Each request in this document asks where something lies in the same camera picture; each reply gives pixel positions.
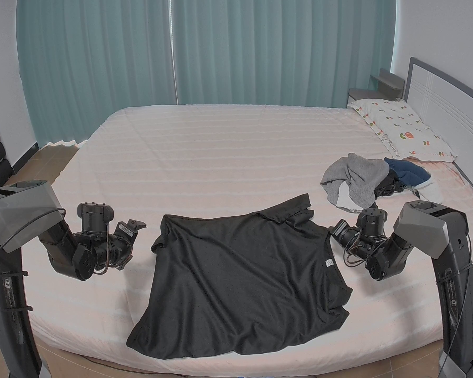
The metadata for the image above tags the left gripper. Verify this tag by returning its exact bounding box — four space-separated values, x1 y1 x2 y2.
102 218 147 271

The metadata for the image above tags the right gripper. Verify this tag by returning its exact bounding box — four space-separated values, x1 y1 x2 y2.
330 219 365 253

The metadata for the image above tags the black T-shirt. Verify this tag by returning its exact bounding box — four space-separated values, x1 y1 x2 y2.
126 193 354 358

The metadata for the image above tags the pile of clothes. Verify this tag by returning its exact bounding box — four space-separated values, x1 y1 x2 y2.
320 153 444 213

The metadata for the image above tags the bed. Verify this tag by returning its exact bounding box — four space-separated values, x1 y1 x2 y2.
22 57 473 376

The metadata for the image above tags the white printed pillow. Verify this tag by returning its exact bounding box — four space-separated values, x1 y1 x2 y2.
347 98 458 161

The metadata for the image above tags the grey bedside table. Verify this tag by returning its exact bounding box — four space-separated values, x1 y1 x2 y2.
347 68 406 107

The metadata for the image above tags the blue-green curtain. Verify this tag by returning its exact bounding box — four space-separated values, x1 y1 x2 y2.
16 0 178 149
170 0 398 108

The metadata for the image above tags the black cable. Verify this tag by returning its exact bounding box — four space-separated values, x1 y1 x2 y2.
0 208 68 275

